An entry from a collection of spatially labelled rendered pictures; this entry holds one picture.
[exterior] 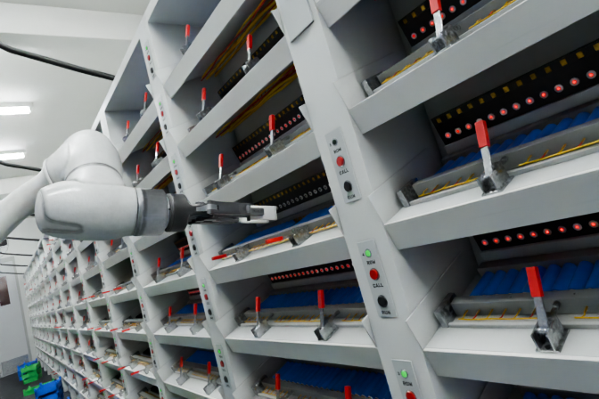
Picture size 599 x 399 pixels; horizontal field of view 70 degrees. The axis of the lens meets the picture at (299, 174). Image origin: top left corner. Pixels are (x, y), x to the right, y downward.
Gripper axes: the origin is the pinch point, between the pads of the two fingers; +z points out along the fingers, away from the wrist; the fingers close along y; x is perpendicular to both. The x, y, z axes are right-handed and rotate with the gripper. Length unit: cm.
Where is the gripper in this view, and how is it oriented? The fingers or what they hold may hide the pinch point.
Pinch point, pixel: (258, 214)
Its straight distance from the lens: 94.0
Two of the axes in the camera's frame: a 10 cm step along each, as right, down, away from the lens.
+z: 8.5, 0.7, 5.3
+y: -5.3, 2.7, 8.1
